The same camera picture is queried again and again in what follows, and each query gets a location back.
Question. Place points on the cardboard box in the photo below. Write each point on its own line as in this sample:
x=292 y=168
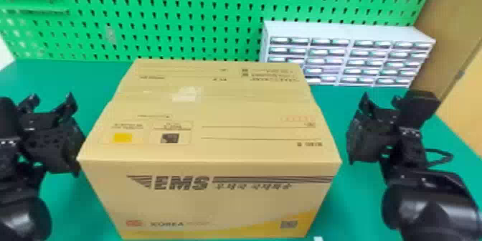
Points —
x=211 y=129

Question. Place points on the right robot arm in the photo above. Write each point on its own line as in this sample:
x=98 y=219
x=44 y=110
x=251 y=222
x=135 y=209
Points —
x=433 y=204

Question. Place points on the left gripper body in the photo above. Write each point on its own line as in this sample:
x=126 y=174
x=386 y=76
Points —
x=50 y=142

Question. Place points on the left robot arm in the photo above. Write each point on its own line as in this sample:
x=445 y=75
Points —
x=19 y=212

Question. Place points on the white drawer cabinet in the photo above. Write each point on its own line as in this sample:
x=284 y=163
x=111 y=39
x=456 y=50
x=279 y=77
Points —
x=350 y=56

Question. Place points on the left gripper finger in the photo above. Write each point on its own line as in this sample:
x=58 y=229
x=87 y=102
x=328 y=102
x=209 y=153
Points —
x=67 y=108
x=29 y=104

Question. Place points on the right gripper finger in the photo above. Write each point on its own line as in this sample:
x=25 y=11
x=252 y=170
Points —
x=367 y=107
x=395 y=103

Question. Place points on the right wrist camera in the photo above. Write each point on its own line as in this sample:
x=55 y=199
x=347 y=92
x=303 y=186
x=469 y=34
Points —
x=418 y=108

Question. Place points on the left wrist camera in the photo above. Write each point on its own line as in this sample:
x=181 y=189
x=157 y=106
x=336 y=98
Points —
x=8 y=116

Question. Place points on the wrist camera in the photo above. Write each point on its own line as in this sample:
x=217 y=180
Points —
x=418 y=108
x=8 y=116

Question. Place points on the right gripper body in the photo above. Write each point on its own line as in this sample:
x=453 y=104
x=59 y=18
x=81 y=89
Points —
x=371 y=139

